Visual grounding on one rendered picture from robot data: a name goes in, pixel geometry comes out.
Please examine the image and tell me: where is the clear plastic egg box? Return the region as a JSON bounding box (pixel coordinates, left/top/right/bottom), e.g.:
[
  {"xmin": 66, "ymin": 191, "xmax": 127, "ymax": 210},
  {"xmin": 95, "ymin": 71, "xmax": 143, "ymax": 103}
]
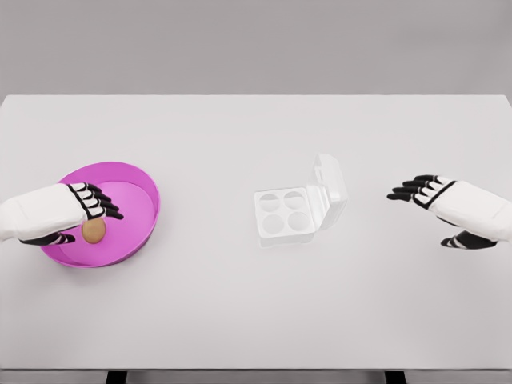
[{"xmin": 253, "ymin": 152, "xmax": 348, "ymax": 249}]

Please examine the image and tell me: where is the brown egg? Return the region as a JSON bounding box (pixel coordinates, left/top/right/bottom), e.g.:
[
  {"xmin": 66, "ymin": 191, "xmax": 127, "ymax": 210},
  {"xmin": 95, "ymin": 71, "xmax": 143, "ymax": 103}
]
[{"xmin": 81, "ymin": 218, "xmax": 108, "ymax": 245}]

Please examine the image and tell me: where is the pink round bowl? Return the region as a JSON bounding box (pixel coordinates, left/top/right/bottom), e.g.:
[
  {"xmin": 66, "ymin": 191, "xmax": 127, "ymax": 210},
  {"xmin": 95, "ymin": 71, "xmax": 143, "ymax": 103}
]
[{"xmin": 39, "ymin": 161, "xmax": 162, "ymax": 270}]

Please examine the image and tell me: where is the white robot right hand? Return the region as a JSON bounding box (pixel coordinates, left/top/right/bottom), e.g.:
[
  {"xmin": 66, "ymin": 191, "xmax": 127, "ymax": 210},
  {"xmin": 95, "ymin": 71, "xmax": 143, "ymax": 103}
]
[{"xmin": 386, "ymin": 174, "xmax": 504, "ymax": 251}]

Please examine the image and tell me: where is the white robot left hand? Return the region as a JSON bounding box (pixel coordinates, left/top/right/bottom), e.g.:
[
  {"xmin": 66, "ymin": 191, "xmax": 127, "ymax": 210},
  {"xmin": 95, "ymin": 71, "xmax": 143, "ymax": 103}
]
[{"xmin": 14, "ymin": 182, "xmax": 125, "ymax": 246}]

